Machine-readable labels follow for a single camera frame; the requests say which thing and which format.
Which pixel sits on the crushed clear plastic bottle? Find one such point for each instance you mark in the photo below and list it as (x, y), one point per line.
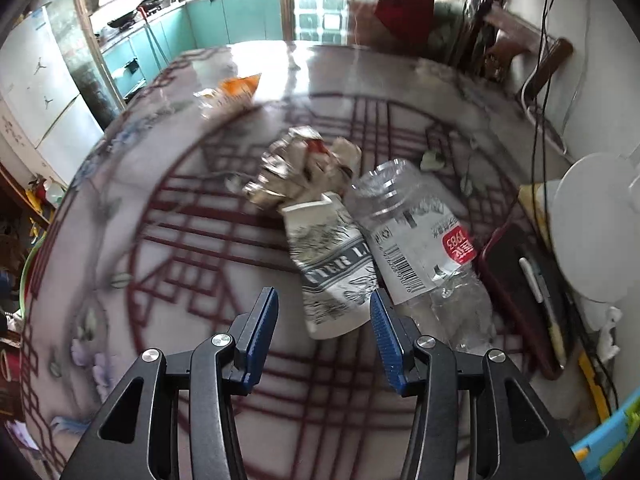
(423, 253)

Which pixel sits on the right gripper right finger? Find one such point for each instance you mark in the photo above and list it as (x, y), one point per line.
(512, 434)

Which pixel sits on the dark red notebook with pen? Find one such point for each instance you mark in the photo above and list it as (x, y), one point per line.
(501, 272)

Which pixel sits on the dark wooden chair right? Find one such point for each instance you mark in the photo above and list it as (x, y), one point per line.
(490, 37)

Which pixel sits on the white refrigerator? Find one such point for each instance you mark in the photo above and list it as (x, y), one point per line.
(44, 118)

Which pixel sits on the orange snack wrapper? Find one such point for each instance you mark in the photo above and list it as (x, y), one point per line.
(235, 92)

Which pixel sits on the red mop with dustpan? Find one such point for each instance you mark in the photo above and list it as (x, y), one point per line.
(160, 56)

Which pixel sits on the teal kitchen cabinets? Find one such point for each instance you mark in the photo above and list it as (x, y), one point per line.
(192, 25)

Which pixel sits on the black wok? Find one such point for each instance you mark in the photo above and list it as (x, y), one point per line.
(124, 21)

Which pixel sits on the blue yellow toy board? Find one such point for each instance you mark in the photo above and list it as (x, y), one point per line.
(598, 452)

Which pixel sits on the flattened printed paper cup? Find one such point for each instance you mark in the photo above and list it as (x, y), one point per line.
(335, 264)

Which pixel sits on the red green trash bin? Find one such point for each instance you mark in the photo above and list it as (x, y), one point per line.
(27, 273)

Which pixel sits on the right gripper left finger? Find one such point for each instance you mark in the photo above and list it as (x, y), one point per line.
(135, 433)

